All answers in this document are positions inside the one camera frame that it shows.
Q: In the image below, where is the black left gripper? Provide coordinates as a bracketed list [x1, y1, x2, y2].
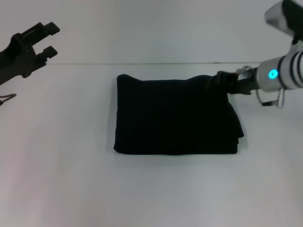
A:
[0, 21, 61, 86]

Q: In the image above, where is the thin left gripper cable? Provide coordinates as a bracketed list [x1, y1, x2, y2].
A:
[0, 93, 18, 107]

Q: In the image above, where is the black shirt with FREE print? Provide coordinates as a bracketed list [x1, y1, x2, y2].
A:
[113, 73, 245, 157]

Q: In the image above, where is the thin gripper cable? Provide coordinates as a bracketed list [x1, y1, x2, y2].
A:
[0, 93, 18, 107]
[234, 65, 286, 109]

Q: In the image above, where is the silver right wrist depth camera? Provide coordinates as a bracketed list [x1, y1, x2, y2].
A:
[263, 0, 303, 44]

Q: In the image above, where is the thin right gripper cable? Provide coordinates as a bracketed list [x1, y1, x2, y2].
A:
[234, 65, 286, 109]

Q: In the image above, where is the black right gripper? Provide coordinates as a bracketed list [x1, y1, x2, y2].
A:
[204, 67, 260, 96]

